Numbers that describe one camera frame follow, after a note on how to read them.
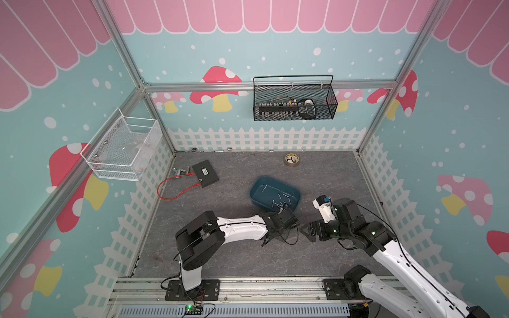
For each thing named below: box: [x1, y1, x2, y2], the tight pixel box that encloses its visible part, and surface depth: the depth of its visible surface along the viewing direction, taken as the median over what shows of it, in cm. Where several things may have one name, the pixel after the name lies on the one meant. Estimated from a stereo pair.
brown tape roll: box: [284, 153, 301, 167], surface depth 118 cm
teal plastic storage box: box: [249, 175, 302, 212], surface depth 102 cm
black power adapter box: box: [191, 159, 220, 189], surface depth 111 cm
